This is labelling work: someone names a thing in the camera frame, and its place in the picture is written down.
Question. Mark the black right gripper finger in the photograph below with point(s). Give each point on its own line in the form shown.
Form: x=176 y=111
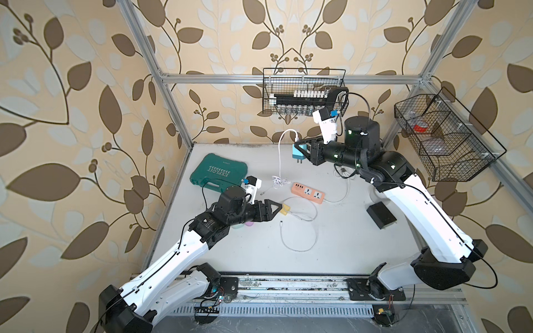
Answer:
x=301 y=158
x=301 y=146

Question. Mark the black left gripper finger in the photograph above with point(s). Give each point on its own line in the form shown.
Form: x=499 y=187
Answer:
x=273 y=204
x=269 y=214

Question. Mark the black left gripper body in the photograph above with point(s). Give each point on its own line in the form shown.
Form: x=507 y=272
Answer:
x=245 y=213

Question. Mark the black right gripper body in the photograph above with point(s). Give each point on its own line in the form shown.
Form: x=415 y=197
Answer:
x=336 y=152

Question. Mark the teal charger plug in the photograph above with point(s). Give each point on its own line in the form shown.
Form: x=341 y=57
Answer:
x=295 y=152

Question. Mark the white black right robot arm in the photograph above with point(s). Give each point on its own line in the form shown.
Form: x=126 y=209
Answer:
x=448 y=258

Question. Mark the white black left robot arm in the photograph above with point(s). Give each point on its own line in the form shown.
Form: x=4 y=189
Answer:
x=166 y=266

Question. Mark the yellow charger plug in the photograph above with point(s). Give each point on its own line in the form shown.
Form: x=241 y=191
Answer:
x=285 y=209

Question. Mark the pink power strip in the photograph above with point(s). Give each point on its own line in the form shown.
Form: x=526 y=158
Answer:
x=308 y=193

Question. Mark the green plastic tool case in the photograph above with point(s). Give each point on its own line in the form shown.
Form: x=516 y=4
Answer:
x=217 y=174

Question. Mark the black box on table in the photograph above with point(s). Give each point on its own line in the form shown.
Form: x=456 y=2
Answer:
x=381 y=215

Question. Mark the red object in basket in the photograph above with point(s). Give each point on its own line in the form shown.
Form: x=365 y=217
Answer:
x=420 y=126

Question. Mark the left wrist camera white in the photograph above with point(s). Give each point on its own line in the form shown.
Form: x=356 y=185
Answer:
x=251 y=186

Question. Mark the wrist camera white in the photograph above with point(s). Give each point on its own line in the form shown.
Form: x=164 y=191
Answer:
x=326 y=118
x=251 y=186

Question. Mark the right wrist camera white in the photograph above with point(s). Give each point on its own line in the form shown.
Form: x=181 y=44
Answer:
x=326 y=118

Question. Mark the black socket set rail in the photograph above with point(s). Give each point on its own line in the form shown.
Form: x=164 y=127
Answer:
x=305 y=102

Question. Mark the black wire basket back wall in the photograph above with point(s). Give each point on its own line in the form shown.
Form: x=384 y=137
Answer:
x=286 y=80

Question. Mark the black wire basket wall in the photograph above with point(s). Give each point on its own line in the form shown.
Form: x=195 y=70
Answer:
x=286 y=80
x=458 y=145

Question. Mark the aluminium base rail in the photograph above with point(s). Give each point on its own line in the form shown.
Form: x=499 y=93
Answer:
x=284 y=297

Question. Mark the black wire basket right wall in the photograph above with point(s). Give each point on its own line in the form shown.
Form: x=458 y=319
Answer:
x=458 y=145

